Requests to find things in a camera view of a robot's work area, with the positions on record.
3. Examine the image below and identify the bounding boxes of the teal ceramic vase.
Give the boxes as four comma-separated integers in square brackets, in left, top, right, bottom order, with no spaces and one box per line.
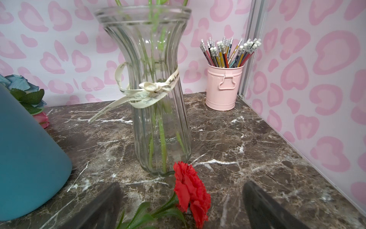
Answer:
[1,86,72,221]

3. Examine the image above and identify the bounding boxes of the aluminium frame post right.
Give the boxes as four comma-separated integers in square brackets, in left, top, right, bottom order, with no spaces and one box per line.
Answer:
[238,0,269,101]

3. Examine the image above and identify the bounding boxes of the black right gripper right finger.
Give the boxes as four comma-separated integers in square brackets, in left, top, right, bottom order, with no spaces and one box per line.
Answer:
[242,180,308,229]

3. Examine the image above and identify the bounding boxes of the small magenta flower stem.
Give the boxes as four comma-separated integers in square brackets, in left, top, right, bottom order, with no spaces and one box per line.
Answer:
[33,112,50,129]

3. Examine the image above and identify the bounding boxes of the pink pencil cup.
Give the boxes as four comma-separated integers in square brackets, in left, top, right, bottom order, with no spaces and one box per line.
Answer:
[200,37,249,111]

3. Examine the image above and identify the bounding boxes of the blue artificial rose bunch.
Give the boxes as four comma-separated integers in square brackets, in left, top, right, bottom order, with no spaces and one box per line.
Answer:
[1,74,46,115]

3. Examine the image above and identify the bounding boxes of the clear glass vase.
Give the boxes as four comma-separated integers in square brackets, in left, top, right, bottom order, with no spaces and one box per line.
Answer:
[94,5,193,176]

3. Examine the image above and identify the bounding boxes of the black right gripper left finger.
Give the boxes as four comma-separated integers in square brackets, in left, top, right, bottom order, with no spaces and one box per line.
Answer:
[60,182,123,229]

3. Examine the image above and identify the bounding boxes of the red carnation flower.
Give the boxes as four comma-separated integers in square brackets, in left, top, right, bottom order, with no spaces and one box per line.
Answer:
[117,161,211,229]

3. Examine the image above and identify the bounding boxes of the cream ribbon bow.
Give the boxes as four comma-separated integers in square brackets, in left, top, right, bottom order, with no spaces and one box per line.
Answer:
[88,63,180,123]

